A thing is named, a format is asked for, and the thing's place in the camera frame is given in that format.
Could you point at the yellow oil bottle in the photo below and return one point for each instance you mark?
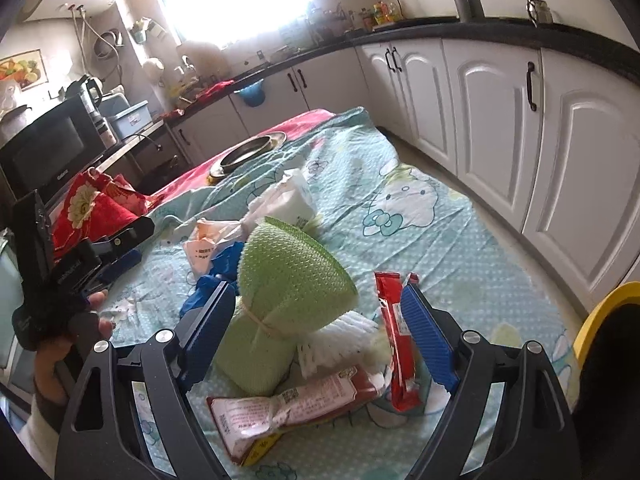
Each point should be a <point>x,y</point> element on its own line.
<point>381,14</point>

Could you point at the red blanket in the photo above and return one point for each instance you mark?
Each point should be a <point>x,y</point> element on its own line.
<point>200,172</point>

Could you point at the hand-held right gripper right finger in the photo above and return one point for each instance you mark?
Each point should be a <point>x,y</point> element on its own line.
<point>430,340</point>

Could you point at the green foam net sleeve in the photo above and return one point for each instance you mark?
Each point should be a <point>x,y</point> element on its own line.
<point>285,300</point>

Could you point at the black microwave oven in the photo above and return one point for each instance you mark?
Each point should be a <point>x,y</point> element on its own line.
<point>45,150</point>

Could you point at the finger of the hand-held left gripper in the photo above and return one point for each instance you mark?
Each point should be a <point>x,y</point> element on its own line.
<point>122,262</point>
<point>130,232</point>

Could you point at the red and yellow snack packet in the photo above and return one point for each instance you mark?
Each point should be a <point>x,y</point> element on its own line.
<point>250,420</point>

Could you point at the white kitchen cabinets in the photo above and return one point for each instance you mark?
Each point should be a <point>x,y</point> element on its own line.
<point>490,110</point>

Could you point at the light blue cartoon bedsheet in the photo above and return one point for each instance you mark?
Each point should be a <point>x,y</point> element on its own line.
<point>425,240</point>

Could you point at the dark cooking pot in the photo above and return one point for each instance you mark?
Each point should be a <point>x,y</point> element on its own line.
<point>14,122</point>

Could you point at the framed fruit picture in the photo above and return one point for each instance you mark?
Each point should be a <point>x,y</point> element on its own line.
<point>20,69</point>

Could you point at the red stick snack wrapper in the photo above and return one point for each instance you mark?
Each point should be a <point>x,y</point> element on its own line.
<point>397,340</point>

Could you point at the yellow rimmed trash bin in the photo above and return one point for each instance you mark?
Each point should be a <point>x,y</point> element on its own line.
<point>600,320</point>

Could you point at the round metal pan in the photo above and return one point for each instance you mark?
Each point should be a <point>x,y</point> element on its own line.
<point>245,157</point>

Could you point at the white plastic bag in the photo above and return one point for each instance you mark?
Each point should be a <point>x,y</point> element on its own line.
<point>295,200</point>

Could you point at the person's left hand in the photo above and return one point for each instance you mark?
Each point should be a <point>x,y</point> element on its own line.
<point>47,367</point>

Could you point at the pale blue storage box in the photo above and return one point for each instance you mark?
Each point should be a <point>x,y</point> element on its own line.
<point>127,120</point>

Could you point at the white printed paper wrapper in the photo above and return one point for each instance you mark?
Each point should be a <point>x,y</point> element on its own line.
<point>202,252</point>

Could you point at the red flowered cloth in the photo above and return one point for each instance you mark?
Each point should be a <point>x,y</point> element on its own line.
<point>85,205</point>

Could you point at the grey metal cup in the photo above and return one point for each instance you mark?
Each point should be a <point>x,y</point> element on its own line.
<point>467,7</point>

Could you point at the blue plastic basin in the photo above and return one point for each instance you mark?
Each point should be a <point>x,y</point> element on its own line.
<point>250,95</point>

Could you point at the blue plastic bag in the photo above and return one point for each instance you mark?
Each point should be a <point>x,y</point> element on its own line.
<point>212,280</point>

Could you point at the white foam net sleeve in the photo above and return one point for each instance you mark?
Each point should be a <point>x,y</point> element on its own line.
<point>335,345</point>

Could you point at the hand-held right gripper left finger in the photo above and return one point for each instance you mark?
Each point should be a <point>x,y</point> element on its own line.
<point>207,330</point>

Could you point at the black electric kettle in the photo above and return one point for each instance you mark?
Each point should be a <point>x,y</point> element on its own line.
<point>87,92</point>

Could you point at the person's left forearm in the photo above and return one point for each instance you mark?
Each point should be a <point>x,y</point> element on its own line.
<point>37,430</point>

